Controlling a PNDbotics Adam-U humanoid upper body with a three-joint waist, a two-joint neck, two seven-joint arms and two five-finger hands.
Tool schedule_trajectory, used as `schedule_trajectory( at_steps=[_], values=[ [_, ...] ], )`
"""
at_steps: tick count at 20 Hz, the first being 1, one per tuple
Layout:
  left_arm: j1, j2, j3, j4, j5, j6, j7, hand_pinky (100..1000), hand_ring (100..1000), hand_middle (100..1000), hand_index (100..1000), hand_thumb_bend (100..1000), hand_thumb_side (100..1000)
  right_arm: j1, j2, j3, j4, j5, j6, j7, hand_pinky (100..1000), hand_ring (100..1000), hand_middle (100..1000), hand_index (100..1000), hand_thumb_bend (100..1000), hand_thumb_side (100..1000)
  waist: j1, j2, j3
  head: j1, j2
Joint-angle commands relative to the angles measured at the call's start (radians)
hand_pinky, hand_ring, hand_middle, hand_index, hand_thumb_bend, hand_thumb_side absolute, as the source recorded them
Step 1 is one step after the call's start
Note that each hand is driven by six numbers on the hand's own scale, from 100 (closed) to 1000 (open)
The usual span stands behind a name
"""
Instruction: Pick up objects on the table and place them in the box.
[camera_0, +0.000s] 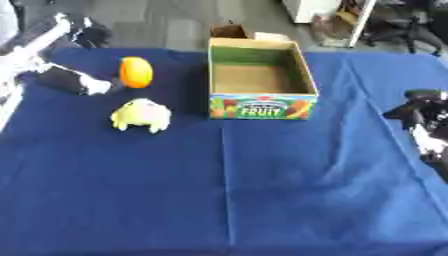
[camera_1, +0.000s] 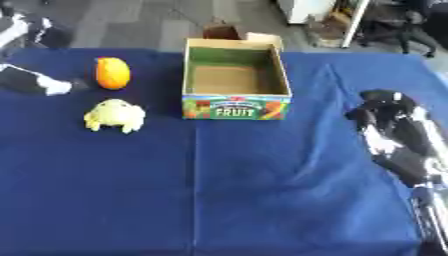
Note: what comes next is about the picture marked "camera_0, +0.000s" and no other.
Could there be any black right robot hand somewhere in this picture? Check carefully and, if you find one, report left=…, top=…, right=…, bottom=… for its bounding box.
left=381, top=88, right=448, bottom=156

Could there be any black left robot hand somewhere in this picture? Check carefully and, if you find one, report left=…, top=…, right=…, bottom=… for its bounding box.
left=33, top=13, right=119, bottom=96

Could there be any cardboard box with green inside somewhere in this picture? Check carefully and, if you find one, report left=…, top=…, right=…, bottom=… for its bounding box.
left=206, top=36, right=321, bottom=121

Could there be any small brown cardboard box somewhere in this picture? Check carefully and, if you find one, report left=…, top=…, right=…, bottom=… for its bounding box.
left=208, top=23, right=251, bottom=40

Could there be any orange toy fruit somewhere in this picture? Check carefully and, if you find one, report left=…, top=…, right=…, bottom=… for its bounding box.
left=117, top=56, right=156, bottom=90

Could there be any yellow soft toy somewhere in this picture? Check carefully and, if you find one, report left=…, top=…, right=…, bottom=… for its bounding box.
left=108, top=97, right=175, bottom=135

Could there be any black office chair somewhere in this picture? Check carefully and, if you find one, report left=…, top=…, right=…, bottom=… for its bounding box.
left=360, top=0, right=448, bottom=57

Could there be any brown bag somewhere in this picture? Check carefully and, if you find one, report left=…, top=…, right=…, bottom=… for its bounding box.
left=308, top=12, right=354, bottom=48

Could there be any white cabinet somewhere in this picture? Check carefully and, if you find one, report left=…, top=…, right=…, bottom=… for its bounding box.
left=281, top=0, right=345, bottom=25

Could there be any pale cardboard piece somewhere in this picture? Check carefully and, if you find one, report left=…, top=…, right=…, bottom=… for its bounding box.
left=252, top=31, right=293, bottom=42

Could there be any white post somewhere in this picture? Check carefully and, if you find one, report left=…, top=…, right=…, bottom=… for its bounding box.
left=346, top=0, right=378, bottom=49

